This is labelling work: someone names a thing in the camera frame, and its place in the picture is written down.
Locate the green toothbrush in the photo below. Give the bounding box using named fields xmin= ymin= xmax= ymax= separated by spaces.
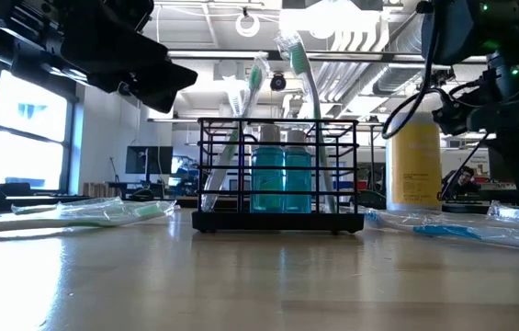
xmin=200 ymin=51 xmax=272 ymax=213
xmin=0 ymin=196 xmax=180 ymax=236
xmin=10 ymin=197 xmax=125 ymax=216
xmin=275 ymin=30 xmax=338 ymax=215

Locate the black wire caddy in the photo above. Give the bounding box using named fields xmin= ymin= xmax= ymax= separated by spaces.
xmin=191 ymin=117 xmax=366 ymax=234

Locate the yellow canister with white lid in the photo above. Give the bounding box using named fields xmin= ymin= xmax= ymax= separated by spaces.
xmin=385 ymin=112 xmax=444 ymax=212

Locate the black aluminium table frame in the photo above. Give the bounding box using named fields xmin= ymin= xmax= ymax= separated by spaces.
xmin=0 ymin=170 xmax=519 ymax=220

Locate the white ring light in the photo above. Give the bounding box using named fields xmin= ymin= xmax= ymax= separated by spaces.
xmin=234 ymin=11 xmax=261 ymax=39

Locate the long blue toothbrush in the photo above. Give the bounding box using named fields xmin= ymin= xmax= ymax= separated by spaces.
xmin=362 ymin=205 xmax=519 ymax=253

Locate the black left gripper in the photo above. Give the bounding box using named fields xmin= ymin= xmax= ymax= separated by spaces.
xmin=0 ymin=0 xmax=198 ymax=114

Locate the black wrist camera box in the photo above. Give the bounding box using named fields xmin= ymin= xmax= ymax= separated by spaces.
xmin=432 ymin=89 xmax=471 ymax=137

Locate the large window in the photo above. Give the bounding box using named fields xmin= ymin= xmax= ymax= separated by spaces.
xmin=0 ymin=68 xmax=76 ymax=194

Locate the grey ventilation duct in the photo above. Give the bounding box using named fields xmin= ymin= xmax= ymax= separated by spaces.
xmin=371 ymin=45 xmax=430 ymax=100

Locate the black computer monitor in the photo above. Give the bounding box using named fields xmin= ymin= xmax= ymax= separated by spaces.
xmin=124 ymin=145 xmax=175 ymax=176

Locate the black round hanging camera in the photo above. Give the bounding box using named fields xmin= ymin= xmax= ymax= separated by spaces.
xmin=269 ymin=72 xmax=288 ymax=92

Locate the small blue mouthwash bottle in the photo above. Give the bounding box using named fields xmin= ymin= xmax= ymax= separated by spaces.
xmin=284 ymin=128 xmax=314 ymax=214
xmin=249 ymin=123 xmax=286 ymax=214

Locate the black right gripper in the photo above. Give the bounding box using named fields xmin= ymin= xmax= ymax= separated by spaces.
xmin=468 ymin=50 xmax=519 ymax=207

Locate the person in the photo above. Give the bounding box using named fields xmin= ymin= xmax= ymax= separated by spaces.
xmin=442 ymin=165 xmax=483 ymax=199

